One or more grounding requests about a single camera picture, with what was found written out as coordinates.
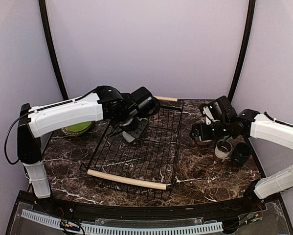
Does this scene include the black front table rail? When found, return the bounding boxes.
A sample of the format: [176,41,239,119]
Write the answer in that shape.
[26,193,259,221]

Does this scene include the green plate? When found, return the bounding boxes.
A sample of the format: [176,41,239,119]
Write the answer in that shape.
[62,121,92,135]

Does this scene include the black left frame post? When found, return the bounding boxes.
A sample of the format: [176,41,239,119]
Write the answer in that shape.
[38,0,68,100]

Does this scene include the black frame post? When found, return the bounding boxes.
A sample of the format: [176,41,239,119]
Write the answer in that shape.
[38,0,68,100]
[227,0,256,102]

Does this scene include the black wire dish rack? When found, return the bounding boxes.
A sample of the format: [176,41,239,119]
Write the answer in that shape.
[80,100,183,199]

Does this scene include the dark green mug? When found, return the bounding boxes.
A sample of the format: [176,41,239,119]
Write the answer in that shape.
[230,142,252,167]

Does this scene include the black right frame post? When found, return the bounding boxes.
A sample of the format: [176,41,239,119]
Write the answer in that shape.
[227,0,256,102]

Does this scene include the white ceramic bowl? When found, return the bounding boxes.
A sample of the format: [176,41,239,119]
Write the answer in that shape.
[122,131,140,143]

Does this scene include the white cup brown band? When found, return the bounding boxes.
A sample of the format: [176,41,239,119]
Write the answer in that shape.
[214,140,233,162]

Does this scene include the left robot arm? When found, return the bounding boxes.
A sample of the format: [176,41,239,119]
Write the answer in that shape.
[13,86,157,213]

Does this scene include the beige ceramic bowl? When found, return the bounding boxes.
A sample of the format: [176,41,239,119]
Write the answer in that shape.
[194,140,214,146]

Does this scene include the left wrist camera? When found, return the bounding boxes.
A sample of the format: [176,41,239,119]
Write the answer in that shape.
[130,87,160,118]

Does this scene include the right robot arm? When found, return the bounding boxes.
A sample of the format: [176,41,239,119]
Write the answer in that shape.
[190,109,293,212]

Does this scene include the grey patterned glass plate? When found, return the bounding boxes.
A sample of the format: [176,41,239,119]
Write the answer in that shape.
[61,122,93,137]

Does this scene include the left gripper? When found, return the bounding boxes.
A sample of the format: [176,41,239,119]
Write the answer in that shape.
[114,111,150,140]

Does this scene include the white slotted cable duct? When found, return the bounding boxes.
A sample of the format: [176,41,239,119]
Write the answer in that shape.
[21,209,223,235]

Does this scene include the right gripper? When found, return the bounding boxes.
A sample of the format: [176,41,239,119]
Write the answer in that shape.
[190,119,230,142]

